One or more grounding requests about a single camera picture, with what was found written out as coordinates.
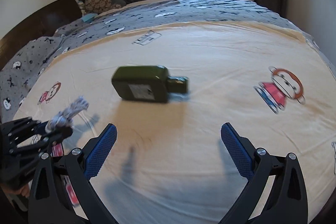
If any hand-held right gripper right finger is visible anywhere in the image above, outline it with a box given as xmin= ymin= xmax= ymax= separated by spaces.
xmin=220 ymin=122 xmax=309 ymax=224

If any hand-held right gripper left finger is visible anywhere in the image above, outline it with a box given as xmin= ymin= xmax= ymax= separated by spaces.
xmin=28 ymin=123 xmax=118 ymax=224

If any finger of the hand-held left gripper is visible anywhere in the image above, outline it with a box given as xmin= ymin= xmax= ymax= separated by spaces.
xmin=9 ymin=127 xmax=74 ymax=157
xmin=0 ymin=116 xmax=50 ymax=147

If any grey knitted hair tie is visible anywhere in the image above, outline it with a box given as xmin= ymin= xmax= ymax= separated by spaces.
xmin=45 ymin=96 xmax=89 ymax=133

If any dark green bottle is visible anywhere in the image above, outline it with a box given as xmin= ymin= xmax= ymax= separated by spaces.
xmin=111 ymin=65 xmax=190 ymax=103

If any person's left hand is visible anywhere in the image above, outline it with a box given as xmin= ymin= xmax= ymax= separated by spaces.
xmin=5 ymin=184 xmax=30 ymax=198

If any beige printed blanket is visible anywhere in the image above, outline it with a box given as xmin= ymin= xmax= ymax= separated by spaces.
xmin=10 ymin=21 xmax=336 ymax=224

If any grey printed pillow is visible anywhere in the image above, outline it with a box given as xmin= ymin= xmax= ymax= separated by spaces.
xmin=0 ymin=36 xmax=65 ymax=111

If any dark wooden headboard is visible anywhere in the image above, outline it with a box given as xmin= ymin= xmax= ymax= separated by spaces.
xmin=0 ymin=0 xmax=82 ymax=70

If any grey printed quilt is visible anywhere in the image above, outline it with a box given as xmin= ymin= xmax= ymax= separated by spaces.
xmin=0 ymin=0 xmax=324 ymax=119

